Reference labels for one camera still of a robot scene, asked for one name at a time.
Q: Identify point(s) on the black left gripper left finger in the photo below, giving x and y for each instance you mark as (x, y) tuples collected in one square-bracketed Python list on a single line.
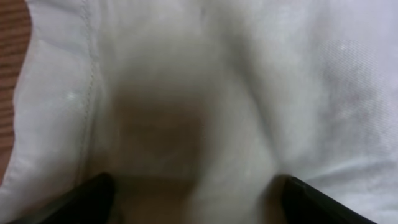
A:
[(89, 203)]

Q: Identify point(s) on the beige khaki shorts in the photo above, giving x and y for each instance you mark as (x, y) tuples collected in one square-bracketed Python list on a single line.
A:
[(195, 107)]

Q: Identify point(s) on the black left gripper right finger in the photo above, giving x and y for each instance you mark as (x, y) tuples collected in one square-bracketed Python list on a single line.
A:
[(303, 204)]

